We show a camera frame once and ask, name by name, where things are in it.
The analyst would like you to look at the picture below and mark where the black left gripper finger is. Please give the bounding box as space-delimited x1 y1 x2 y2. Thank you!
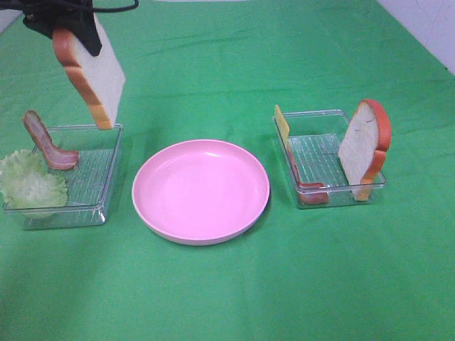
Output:
56 10 102 56
23 13 56 38

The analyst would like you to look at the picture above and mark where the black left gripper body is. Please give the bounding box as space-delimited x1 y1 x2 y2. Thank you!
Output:
1 0 93 13

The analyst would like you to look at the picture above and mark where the bread slice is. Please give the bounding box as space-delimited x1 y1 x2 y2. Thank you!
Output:
338 99 392 201
52 17 126 130

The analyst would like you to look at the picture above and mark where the bacon strip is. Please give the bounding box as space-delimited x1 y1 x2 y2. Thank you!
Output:
22 110 79 171
287 144 329 205

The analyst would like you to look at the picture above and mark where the green lettuce leaf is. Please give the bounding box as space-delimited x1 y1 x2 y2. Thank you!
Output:
1 149 68 210

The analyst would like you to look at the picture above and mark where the left clear plastic tray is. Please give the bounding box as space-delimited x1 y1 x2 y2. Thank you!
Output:
4 124 124 230

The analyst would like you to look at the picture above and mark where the clear plastic tray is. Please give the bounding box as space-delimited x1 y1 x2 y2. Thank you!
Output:
273 109 386 209
4 124 124 230

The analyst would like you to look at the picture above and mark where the green table cloth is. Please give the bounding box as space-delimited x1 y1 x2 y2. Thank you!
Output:
1 1 454 340

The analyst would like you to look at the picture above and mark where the pink round plate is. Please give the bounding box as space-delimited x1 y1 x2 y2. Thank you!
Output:
132 139 270 246

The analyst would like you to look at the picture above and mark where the yellow cheese slice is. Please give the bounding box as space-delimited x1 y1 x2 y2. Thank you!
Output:
274 104 290 152

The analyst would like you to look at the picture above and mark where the right clear plastic tray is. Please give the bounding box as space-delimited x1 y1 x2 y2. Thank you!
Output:
273 109 386 209

